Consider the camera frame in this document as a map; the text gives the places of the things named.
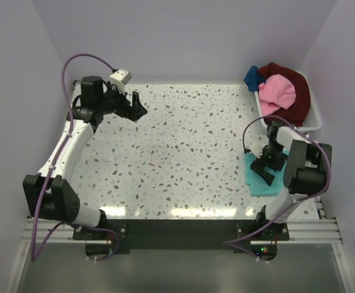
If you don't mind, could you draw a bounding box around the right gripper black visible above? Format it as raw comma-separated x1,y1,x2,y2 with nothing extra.
250,142,287,186

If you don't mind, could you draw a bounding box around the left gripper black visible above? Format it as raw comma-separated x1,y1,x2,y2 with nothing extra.
98,82,147,121

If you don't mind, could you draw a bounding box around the teal t shirt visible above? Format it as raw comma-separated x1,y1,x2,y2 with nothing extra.
244,153,285,197

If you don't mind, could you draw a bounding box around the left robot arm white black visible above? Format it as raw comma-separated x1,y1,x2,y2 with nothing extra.
23,70,147,239

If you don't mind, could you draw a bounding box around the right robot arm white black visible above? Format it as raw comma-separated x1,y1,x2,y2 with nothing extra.
244,121,333,240

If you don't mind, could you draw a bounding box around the dark red t shirt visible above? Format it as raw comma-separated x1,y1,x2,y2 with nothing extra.
258,62,311,126

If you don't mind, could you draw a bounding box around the white plastic laundry basket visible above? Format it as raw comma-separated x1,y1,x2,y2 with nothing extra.
252,70,323,136

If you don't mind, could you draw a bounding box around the pink t shirt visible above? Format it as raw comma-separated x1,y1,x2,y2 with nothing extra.
258,74,296,116

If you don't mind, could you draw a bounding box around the blue t shirt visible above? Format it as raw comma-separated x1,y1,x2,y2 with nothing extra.
244,66,266,92

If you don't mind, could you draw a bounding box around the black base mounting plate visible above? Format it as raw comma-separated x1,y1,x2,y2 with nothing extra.
72,219,290,256

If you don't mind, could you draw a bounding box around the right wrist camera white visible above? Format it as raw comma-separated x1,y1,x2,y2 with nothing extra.
247,142,265,158

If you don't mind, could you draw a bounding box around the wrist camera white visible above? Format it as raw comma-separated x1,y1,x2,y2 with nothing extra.
109,68,132,93
247,142,265,158

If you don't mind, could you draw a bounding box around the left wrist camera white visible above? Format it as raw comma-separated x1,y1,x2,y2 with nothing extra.
109,68,132,93

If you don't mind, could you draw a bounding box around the aluminium frame rail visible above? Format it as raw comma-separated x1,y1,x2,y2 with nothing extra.
20,198,345,245

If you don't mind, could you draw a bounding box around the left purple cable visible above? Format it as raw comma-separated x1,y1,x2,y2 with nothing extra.
29,53,120,263

